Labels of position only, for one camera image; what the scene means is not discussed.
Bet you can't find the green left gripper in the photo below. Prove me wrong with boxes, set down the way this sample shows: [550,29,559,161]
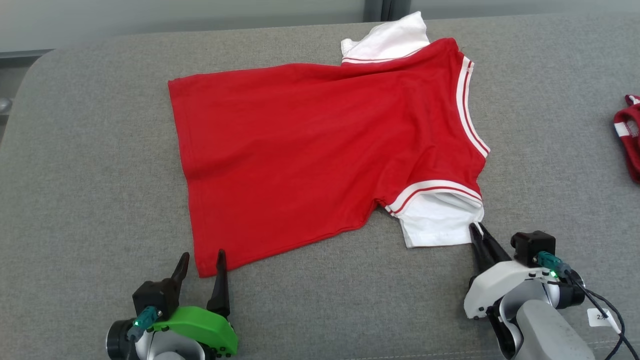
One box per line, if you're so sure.
[148,249,239,357]

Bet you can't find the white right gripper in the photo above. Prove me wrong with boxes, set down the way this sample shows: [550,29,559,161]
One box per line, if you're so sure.
[463,222,551,321]

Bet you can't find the red white jersey t-shirt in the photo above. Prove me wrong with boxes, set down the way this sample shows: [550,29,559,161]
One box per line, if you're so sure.
[167,11,491,279]

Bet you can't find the red white shorts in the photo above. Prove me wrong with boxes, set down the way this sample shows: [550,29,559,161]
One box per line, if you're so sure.
[613,94,640,184]

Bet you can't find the teal right camera connector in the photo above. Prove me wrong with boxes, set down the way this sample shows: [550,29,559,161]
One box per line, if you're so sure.
[536,251,572,280]

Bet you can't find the teal camera connector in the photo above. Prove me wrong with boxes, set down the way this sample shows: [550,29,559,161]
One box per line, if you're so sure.
[536,251,572,280]
[126,306,163,343]

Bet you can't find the teal left camera connector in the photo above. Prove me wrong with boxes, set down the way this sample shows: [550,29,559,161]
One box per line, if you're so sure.
[126,306,163,343]

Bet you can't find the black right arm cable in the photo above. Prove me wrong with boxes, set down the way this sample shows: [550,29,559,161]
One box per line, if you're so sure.
[565,272,640,360]

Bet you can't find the white cable label tag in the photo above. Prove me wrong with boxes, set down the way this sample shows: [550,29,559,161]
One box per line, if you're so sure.
[587,307,615,328]

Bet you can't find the grey partition post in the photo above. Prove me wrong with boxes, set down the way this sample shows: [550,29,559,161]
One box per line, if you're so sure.
[364,0,412,23]

